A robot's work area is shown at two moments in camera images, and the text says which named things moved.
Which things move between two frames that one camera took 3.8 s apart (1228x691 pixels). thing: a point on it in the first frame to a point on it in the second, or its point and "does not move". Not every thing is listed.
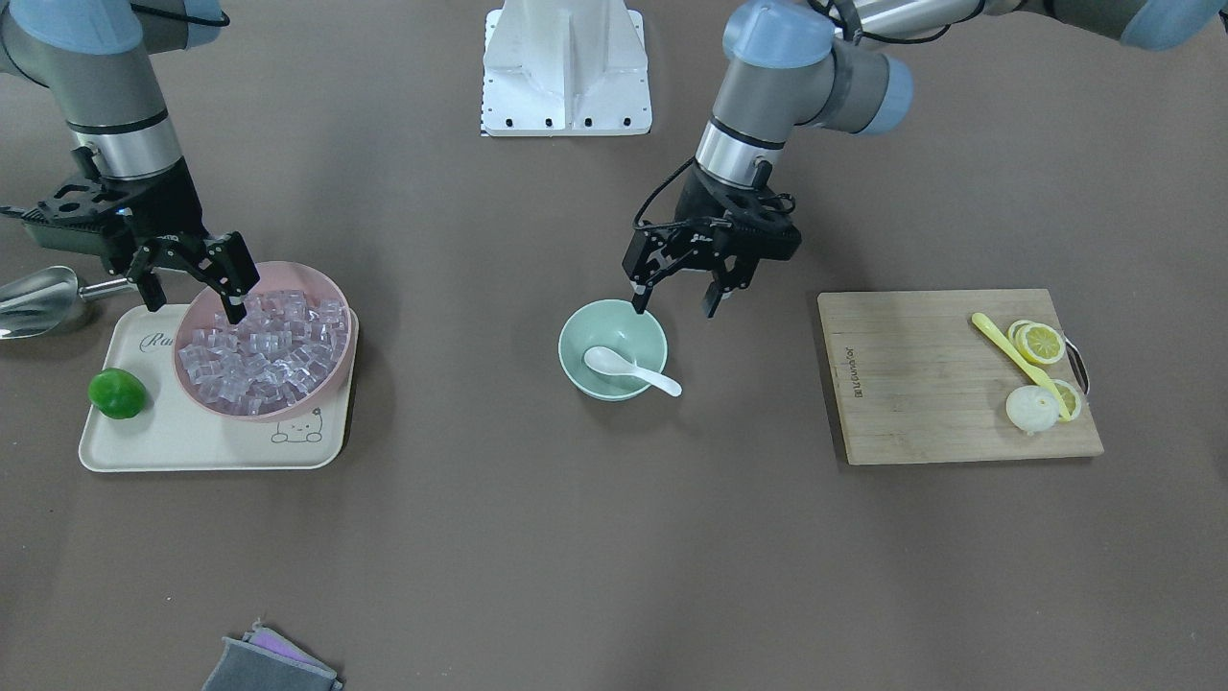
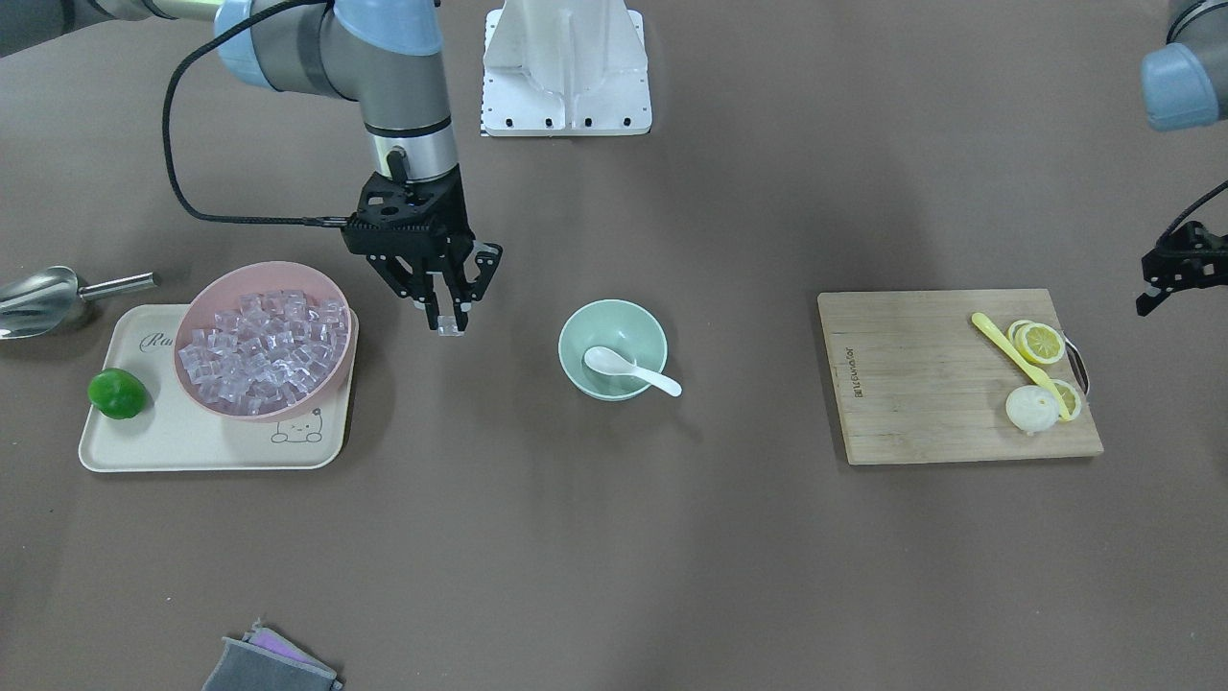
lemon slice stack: x=1039 y=342 does not move
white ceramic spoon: x=611 y=362 does not move
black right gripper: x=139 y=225 to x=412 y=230
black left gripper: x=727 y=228 to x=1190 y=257
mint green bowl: x=617 y=325 does not move
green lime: x=116 y=393 does not move
